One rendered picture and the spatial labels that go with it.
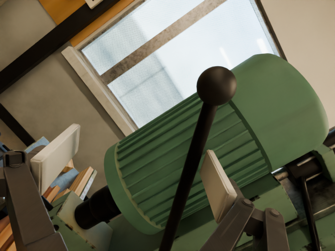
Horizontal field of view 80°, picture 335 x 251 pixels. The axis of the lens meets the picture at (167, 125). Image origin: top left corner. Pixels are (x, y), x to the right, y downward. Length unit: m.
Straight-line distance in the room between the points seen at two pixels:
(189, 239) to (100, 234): 0.19
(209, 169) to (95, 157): 1.72
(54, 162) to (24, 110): 1.83
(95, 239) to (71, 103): 1.43
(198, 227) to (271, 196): 0.13
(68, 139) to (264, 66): 0.26
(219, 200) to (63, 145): 0.13
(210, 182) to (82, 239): 0.32
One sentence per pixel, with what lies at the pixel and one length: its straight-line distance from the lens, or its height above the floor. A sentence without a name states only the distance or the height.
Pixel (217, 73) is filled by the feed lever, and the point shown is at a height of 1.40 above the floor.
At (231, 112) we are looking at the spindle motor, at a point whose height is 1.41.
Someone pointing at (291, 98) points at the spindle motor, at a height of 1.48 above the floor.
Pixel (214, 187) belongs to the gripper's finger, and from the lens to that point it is 0.18.
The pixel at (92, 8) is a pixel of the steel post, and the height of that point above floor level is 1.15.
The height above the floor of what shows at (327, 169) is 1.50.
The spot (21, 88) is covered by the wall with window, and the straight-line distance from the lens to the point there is 1.97.
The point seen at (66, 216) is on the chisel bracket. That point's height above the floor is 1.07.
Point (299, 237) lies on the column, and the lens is 0.42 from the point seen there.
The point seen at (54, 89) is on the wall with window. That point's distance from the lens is 1.84.
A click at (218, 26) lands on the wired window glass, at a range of 1.74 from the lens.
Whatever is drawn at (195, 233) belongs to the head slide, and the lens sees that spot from 0.38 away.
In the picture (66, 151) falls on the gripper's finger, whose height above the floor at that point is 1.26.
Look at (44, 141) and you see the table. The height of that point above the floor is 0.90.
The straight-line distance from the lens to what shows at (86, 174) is 0.75.
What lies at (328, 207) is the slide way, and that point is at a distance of 0.43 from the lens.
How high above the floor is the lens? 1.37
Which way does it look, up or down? 9 degrees down
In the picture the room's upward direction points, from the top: 58 degrees clockwise
